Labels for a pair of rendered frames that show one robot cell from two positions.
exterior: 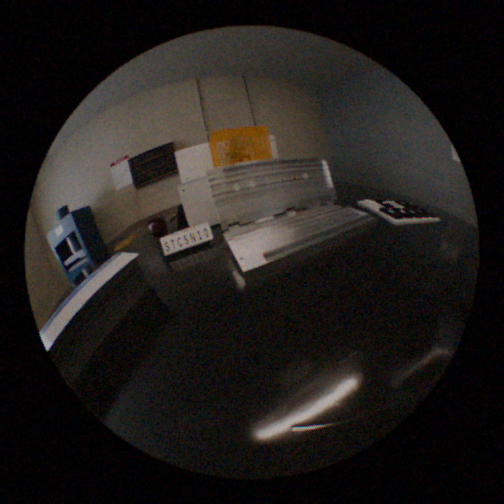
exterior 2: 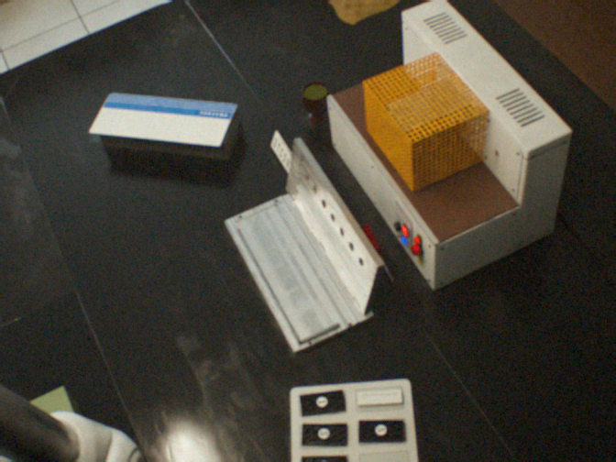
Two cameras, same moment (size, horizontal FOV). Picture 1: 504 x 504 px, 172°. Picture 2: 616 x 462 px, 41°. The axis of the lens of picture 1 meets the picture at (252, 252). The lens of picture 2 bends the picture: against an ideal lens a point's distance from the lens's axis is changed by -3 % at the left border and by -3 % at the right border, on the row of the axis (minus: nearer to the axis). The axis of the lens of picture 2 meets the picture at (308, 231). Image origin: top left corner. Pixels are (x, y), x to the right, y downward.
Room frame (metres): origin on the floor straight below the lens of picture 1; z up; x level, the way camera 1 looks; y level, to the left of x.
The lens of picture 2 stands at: (0.35, -1.37, 2.63)
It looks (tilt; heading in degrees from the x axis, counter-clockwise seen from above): 53 degrees down; 87
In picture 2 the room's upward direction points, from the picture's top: 10 degrees counter-clockwise
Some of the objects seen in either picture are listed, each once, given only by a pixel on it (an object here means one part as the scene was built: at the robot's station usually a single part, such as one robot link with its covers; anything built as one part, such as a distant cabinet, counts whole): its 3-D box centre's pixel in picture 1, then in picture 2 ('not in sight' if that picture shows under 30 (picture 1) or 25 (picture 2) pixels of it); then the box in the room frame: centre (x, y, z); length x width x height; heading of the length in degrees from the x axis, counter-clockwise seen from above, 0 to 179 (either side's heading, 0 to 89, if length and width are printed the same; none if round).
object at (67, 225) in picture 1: (85, 263); not in sight; (1.08, 2.12, 0.79); 0.70 x 0.63 x 1.58; 107
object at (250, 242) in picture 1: (307, 224); (295, 266); (0.36, -0.17, 0.92); 0.44 x 0.21 x 0.04; 104
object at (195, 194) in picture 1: (254, 168); (468, 161); (0.82, -0.10, 1.09); 0.75 x 0.40 x 0.38; 104
